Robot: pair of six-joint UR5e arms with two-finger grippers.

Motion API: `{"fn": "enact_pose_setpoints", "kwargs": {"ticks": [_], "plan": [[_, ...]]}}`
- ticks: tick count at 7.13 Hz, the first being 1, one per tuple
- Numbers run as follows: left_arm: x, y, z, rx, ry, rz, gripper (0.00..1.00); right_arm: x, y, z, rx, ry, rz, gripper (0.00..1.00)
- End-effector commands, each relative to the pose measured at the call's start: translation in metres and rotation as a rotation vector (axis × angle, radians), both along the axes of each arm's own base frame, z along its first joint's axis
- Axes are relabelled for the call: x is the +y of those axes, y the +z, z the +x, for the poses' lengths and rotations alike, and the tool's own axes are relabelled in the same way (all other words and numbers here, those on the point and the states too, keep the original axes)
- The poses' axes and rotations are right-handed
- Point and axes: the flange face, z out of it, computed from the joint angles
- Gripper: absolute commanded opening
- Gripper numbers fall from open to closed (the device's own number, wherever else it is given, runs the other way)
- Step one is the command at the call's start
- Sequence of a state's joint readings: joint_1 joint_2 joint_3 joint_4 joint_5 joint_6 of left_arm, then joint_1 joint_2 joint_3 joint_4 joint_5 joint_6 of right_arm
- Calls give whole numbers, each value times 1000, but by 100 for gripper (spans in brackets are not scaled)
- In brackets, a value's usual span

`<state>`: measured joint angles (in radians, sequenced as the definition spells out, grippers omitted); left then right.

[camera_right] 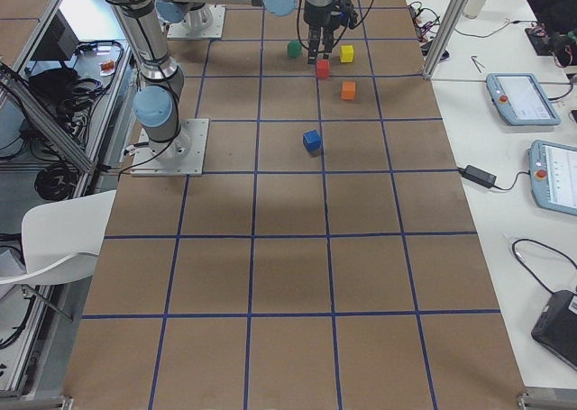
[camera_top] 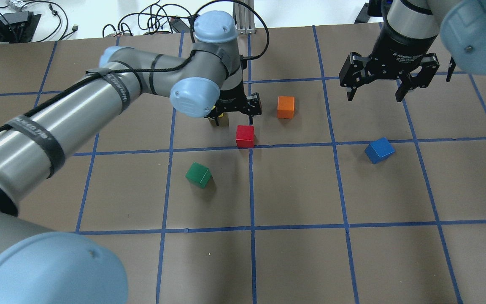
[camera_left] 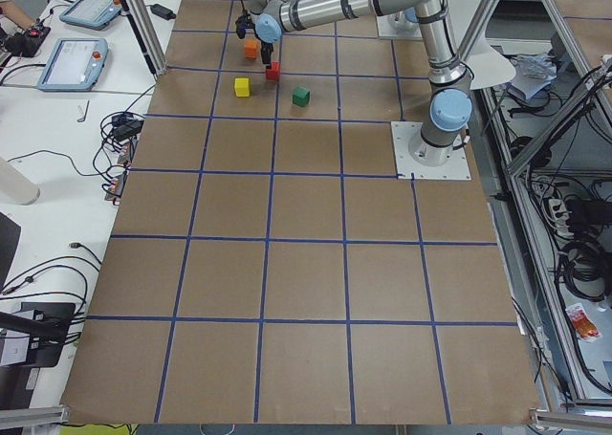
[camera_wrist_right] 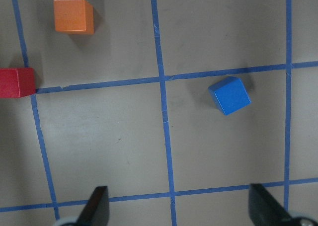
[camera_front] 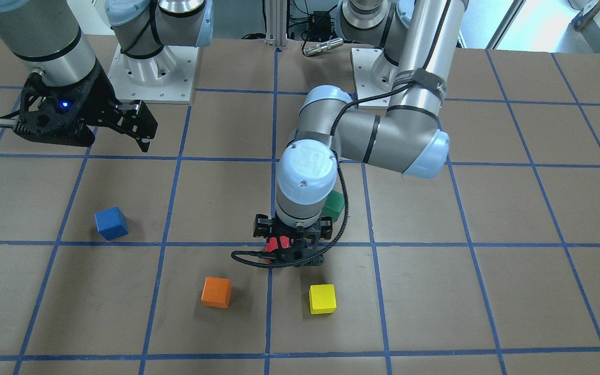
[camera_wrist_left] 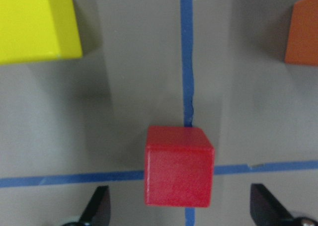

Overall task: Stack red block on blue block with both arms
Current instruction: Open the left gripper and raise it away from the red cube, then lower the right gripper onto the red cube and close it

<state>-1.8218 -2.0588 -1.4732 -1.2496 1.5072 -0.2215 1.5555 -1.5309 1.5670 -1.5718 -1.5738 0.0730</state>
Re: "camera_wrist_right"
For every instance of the orange wooden block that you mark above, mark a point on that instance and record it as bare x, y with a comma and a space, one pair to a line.
74, 17

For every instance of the blue wooden block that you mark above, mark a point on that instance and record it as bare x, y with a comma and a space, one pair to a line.
229, 95

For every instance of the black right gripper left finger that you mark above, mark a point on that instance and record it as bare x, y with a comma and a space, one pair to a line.
97, 211

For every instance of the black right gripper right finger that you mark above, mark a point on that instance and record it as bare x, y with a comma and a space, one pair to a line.
264, 209

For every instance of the red wooden block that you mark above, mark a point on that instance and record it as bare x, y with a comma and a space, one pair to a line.
17, 82

